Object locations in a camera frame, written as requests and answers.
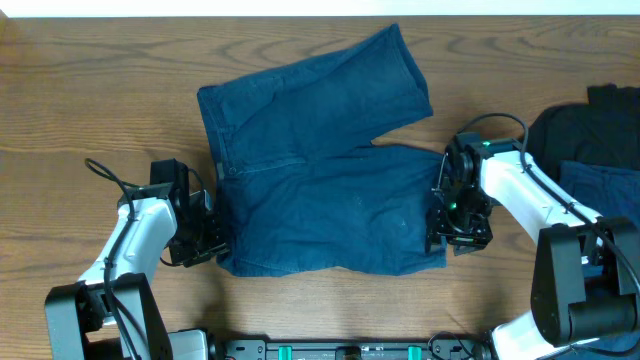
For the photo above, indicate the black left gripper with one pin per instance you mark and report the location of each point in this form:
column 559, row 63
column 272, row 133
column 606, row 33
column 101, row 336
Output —
column 217, row 243

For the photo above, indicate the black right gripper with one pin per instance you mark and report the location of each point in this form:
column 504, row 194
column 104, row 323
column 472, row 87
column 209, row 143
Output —
column 438, row 228

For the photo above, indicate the dark blue denim shorts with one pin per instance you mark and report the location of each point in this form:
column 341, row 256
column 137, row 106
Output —
column 302, row 184

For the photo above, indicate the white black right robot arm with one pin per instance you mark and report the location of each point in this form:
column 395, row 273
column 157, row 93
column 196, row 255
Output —
column 586, row 275

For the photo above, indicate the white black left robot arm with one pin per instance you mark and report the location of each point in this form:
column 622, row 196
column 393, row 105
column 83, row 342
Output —
column 110, row 312

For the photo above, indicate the blue garment on right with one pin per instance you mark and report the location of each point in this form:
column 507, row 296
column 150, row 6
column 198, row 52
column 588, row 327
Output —
column 613, row 192

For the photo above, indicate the black garment on right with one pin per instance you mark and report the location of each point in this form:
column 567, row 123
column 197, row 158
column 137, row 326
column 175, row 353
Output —
column 604, row 131

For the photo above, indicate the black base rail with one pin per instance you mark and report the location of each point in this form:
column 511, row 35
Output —
column 447, row 348

